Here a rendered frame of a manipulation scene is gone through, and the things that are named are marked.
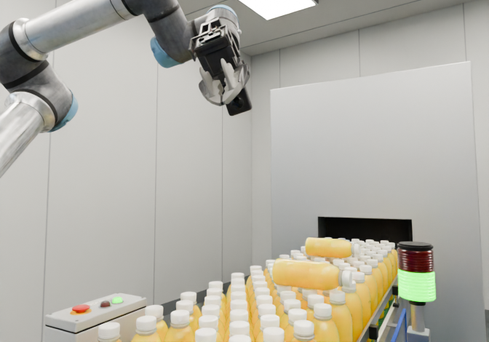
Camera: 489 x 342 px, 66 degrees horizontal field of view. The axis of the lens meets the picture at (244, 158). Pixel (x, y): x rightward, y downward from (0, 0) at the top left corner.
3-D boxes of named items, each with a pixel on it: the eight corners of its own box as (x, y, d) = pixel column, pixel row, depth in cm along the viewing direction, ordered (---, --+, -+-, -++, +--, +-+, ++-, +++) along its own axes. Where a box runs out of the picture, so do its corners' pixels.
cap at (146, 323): (132, 329, 75) (132, 320, 75) (145, 323, 78) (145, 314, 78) (146, 332, 73) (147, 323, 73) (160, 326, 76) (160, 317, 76)
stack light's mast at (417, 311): (398, 332, 69) (394, 244, 70) (402, 321, 74) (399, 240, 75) (436, 339, 66) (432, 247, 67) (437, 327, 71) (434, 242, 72)
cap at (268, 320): (258, 329, 75) (258, 319, 75) (263, 322, 78) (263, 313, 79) (277, 330, 74) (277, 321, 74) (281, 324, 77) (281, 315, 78)
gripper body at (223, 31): (185, 52, 61) (191, 28, 71) (207, 95, 66) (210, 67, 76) (228, 34, 60) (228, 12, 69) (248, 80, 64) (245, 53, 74)
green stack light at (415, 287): (396, 298, 69) (395, 271, 69) (400, 290, 75) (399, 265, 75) (435, 303, 66) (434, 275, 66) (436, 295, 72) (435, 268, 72)
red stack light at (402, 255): (395, 271, 69) (394, 249, 70) (399, 265, 75) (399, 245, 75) (434, 274, 66) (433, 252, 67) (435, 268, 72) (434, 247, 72)
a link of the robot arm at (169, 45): (143, 18, 82) (188, -2, 80) (168, 62, 89) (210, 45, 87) (136, 30, 76) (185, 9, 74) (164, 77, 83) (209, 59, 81)
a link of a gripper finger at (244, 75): (220, 86, 60) (220, 65, 67) (224, 95, 61) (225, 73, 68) (247, 76, 59) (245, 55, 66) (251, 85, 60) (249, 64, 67)
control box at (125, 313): (42, 364, 78) (44, 313, 79) (116, 332, 95) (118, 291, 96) (74, 375, 73) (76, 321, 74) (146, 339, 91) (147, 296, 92)
